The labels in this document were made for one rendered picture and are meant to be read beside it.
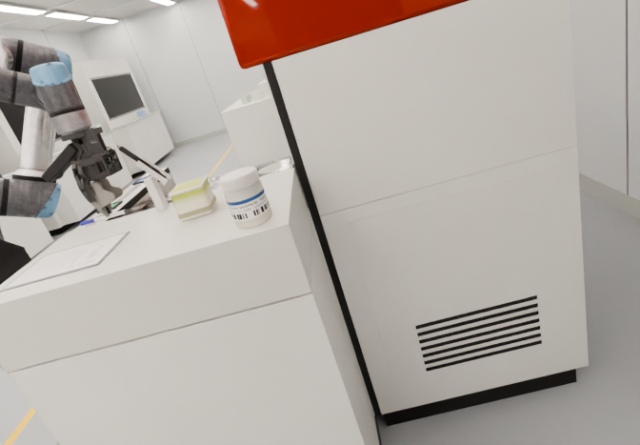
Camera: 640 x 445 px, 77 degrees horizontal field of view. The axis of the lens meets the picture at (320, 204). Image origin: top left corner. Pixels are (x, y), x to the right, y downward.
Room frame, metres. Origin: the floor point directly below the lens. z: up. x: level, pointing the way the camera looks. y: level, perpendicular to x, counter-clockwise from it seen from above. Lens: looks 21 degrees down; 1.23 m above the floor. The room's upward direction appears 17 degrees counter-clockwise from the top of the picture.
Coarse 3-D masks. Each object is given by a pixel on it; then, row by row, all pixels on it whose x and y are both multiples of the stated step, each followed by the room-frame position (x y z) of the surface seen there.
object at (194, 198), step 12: (192, 180) 0.89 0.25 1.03; (204, 180) 0.86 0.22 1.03; (180, 192) 0.83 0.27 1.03; (192, 192) 0.83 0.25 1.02; (204, 192) 0.83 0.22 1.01; (180, 204) 0.83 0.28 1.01; (192, 204) 0.83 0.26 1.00; (204, 204) 0.83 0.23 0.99; (180, 216) 0.83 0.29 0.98; (192, 216) 0.83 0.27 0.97
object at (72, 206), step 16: (80, 96) 6.65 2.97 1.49; (0, 112) 4.95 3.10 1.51; (16, 112) 5.18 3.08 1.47; (0, 128) 4.86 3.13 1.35; (16, 128) 5.05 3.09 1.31; (0, 144) 4.86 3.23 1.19; (16, 144) 4.92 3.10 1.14; (64, 144) 5.72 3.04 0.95; (112, 144) 6.46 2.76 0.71; (0, 160) 4.87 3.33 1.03; (16, 160) 4.86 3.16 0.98; (64, 176) 5.05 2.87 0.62; (112, 176) 6.05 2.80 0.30; (128, 176) 6.45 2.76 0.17; (64, 192) 4.92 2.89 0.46; (80, 192) 5.18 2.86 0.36; (64, 208) 4.93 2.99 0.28; (80, 208) 5.04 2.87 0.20; (48, 224) 4.86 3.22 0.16; (64, 224) 4.93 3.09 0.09
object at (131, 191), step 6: (144, 174) 1.56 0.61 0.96; (132, 186) 1.41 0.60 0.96; (138, 186) 1.40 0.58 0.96; (144, 186) 1.35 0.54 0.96; (126, 192) 1.34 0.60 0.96; (132, 192) 1.30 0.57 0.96; (120, 198) 1.29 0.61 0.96; (126, 198) 1.25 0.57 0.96; (120, 204) 1.20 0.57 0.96; (114, 210) 1.15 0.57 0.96; (90, 216) 1.16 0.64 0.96; (96, 216) 1.13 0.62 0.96; (96, 222) 1.07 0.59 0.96; (78, 228) 1.07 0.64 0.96
